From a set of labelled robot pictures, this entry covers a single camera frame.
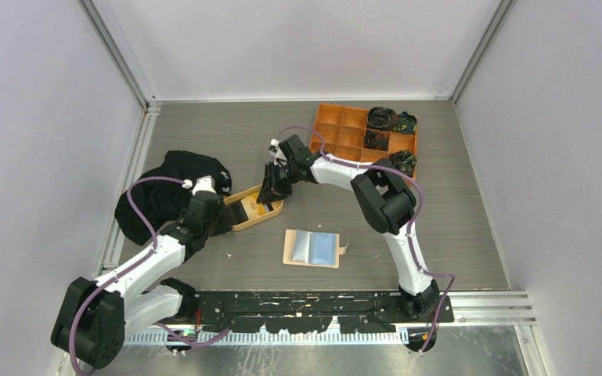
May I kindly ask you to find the beige leather card holder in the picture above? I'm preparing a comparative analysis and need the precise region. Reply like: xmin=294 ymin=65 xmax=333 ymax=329
xmin=282 ymin=230 xmax=348 ymax=269

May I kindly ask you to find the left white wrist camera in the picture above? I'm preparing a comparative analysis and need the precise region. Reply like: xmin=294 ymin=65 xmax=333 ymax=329
xmin=192 ymin=175 xmax=216 ymax=195

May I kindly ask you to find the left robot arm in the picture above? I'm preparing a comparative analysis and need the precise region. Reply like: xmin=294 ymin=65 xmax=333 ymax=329
xmin=50 ymin=191 xmax=230 ymax=370

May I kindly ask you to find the dark rolled tie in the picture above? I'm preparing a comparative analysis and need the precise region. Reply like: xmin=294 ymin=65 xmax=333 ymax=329
xmin=366 ymin=107 xmax=399 ymax=131
xmin=363 ymin=129 xmax=390 ymax=152

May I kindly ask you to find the orange credit card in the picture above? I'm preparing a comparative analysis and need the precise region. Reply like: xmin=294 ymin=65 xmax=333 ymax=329
xmin=242 ymin=193 xmax=267 ymax=218

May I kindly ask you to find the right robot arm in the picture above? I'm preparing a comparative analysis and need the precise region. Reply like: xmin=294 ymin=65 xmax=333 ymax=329
xmin=258 ymin=135 xmax=441 ymax=322

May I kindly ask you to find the green patterned rolled tie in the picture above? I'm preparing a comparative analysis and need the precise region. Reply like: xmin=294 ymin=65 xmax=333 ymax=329
xmin=394 ymin=111 xmax=418 ymax=136

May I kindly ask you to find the yellow oval tray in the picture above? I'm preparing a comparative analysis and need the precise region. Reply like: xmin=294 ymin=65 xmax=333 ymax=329
xmin=224 ymin=185 xmax=283 ymax=231

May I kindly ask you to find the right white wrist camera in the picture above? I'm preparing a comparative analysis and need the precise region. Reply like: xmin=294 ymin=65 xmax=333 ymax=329
xmin=269 ymin=139 xmax=288 ymax=168

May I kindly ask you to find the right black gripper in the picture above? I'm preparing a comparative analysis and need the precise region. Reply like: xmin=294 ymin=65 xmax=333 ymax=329
xmin=255 ymin=163 xmax=298 ymax=207

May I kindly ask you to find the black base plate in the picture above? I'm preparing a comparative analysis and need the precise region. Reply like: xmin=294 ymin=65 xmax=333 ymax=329
xmin=162 ymin=291 xmax=454 ymax=334

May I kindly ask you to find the dark rolled tie top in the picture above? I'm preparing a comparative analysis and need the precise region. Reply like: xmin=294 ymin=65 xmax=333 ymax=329
xmin=366 ymin=107 xmax=399 ymax=131

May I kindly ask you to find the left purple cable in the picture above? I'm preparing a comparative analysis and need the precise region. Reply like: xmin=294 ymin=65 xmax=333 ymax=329
xmin=68 ymin=176 xmax=232 ymax=376

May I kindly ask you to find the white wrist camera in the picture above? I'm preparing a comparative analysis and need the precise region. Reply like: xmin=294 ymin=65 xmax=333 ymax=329
xmin=269 ymin=139 xmax=288 ymax=168
xmin=192 ymin=175 xmax=216 ymax=195

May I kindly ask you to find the dark rolled tie middle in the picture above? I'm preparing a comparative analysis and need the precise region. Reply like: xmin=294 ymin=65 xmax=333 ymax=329
xmin=363 ymin=129 xmax=390 ymax=152

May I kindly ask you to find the black cloth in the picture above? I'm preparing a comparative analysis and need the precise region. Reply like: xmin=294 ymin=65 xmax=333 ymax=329
xmin=114 ymin=150 xmax=233 ymax=246

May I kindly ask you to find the orange compartment organizer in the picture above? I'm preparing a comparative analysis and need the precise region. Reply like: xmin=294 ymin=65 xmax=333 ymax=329
xmin=310 ymin=103 xmax=418 ymax=163

